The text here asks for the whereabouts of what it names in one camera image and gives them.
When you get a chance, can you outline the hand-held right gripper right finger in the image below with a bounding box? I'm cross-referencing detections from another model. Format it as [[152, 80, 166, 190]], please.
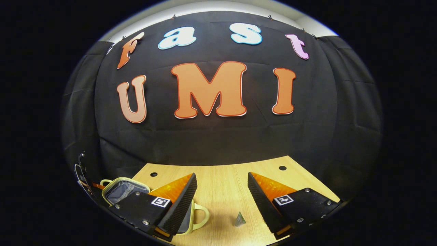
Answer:
[[248, 172, 342, 240]]

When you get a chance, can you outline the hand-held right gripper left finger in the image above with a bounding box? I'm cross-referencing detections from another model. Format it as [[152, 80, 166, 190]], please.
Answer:
[[109, 173, 198, 242]]

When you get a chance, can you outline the pale yellow suitcase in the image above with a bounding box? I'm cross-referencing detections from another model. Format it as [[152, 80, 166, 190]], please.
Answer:
[[100, 177, 210, 236]]

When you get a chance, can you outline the black backdrop cloth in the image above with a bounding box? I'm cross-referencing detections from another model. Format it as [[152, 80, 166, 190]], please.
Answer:
[[61, 10, 383, 202]]

